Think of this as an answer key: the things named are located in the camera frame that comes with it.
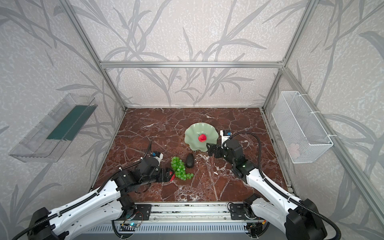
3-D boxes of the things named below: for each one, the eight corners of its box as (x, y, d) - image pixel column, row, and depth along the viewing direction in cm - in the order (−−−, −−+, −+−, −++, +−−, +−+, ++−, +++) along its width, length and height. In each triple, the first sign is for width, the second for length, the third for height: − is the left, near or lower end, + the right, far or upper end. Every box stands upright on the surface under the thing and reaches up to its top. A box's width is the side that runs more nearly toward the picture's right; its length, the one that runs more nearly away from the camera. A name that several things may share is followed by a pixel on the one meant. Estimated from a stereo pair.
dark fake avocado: (185, 168, 90) (185, 166, 87) (186, 156, 95) (186, 153, 92) (193, 168, 90) (193, 166, 87) (194, 156, 95) (194, 153, 92)
